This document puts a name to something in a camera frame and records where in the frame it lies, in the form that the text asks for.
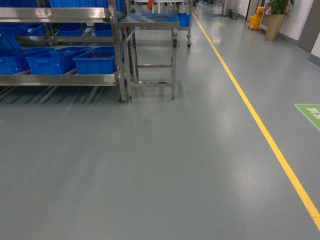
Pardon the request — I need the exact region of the stainless steel shelf rack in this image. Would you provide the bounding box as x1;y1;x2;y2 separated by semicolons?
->
0;0;127;101

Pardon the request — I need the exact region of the blue plastic bin middle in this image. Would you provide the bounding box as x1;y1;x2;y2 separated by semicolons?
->
26;46;92;75

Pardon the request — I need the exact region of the blue bin with red parts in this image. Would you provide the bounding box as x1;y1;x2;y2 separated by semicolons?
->
72;46;118;75

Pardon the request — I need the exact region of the yellow mop bucket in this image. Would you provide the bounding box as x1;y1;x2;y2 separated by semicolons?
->
248;6;264;31

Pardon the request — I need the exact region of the stainless steel table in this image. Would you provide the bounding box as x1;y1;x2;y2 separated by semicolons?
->
120;13;180;99

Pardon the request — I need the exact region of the grey trash bin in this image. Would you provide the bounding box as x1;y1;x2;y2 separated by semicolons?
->
229;9;239;20

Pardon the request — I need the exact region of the potted plant gold pot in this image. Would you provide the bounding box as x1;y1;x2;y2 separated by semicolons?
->
265;0;295;41

